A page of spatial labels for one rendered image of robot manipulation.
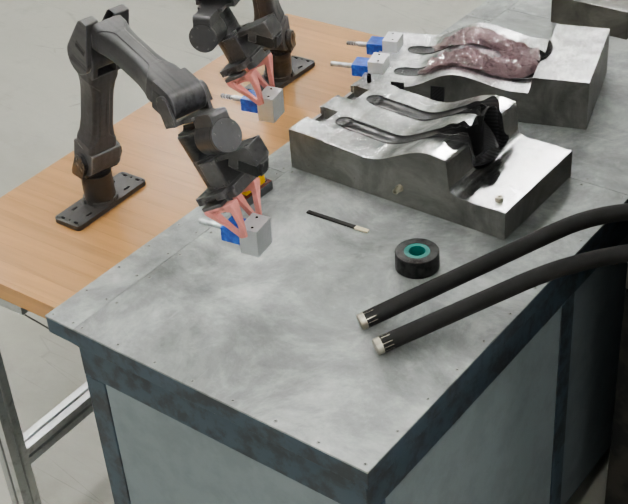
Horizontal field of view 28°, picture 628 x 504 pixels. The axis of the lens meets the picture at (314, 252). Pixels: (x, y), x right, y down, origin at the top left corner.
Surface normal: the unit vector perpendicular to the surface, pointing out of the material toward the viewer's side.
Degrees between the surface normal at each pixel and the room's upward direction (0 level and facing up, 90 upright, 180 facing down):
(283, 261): 0
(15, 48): 0
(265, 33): 91
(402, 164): 90
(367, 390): 0
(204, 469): 90
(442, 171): 90
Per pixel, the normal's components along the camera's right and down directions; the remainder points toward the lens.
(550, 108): -0.34, 0.56
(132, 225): -0.07, -0.81
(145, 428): -0.60, 0.49
